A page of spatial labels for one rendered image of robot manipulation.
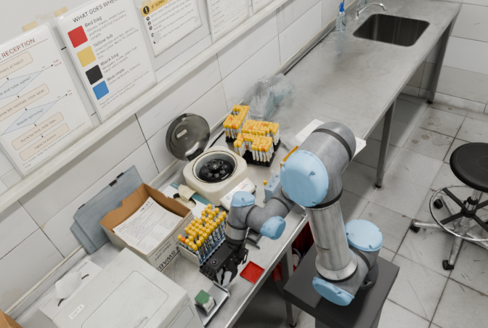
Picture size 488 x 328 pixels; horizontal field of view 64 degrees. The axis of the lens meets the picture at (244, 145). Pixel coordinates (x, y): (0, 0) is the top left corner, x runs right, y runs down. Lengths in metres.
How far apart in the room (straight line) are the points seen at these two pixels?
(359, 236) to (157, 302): 0.61
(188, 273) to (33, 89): 0.83
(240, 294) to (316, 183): 0.73
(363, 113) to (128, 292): 1.44
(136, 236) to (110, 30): 0.79
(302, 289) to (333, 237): 0.40
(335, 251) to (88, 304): 0.70
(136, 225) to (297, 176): 0.95
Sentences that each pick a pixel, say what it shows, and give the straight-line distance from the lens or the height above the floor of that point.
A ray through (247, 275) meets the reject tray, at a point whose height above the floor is 0.88.
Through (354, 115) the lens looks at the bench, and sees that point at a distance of 2.10.
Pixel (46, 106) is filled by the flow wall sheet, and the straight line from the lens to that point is 1.39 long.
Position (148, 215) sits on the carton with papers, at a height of 0.94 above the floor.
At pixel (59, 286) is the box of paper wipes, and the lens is 1.59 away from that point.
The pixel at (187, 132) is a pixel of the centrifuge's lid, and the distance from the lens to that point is 1.80.
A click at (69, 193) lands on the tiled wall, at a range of 1.58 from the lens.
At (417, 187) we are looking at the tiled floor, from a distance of 2.98.
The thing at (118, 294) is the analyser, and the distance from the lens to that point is 1.24.
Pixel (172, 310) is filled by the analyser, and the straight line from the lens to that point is 1.17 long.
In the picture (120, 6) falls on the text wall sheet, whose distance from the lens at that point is 1.46.
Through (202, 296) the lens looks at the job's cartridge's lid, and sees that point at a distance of 1.37.
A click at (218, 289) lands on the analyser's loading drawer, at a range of 1.45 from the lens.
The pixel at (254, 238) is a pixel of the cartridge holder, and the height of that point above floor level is 0.89.
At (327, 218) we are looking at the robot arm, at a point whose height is 1.40.
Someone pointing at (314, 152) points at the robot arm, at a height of 1.58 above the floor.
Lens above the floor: 2.18
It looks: 42 degrees down
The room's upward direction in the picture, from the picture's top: 10 degrees counter-clockwise
